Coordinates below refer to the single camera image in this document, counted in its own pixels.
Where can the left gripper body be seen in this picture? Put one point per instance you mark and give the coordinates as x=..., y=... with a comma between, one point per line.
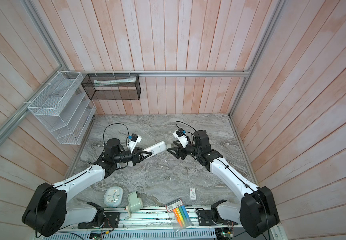
x=127, y=156

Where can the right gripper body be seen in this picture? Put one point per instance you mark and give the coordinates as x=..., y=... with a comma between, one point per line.
x=189, y=150

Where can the white air conditioner remote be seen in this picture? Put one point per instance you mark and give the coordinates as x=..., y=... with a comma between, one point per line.
x=157, y=148

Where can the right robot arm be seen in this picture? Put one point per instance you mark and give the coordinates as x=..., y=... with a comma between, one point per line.
x=257, y=210

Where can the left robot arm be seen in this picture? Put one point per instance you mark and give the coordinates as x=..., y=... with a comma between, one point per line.
x=47, y=211

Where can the pale green alarm clock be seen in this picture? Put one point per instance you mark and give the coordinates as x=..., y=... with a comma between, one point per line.
x=113, y=196

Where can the pack of coloured markers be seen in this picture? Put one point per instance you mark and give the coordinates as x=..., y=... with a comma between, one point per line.
x=178, y=215

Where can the paper in black basket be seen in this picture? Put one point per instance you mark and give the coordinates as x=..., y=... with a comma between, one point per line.
x=127, y=82

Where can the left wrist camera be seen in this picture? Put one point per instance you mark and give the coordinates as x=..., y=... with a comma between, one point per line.
x=132, y=141

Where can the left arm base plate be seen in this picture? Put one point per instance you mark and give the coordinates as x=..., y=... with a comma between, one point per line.
x=104, y=220

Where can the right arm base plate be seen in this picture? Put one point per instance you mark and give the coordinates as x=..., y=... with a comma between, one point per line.
x=211, y=218

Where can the black wire mesh basket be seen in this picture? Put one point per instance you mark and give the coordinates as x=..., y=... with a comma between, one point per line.
x=111, y=93

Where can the white wire mesh shelf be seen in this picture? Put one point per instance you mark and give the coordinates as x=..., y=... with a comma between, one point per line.
x=63, y=111

